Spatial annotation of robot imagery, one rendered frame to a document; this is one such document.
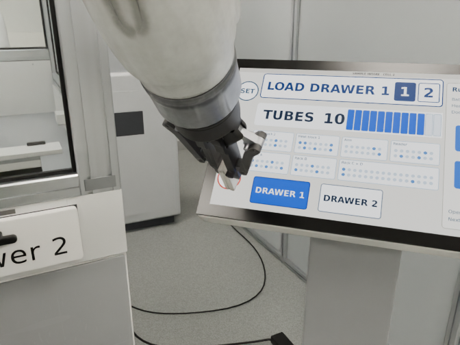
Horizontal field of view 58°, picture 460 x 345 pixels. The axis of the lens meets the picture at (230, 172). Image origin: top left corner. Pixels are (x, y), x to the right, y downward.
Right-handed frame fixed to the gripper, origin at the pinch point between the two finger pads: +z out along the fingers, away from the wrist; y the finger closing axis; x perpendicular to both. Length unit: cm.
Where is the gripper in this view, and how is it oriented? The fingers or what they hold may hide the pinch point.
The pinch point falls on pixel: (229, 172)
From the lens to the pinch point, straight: 60.5
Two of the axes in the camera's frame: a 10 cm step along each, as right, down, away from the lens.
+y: -9.2, -2.8, 2.8
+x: -3.6, 8.8, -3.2
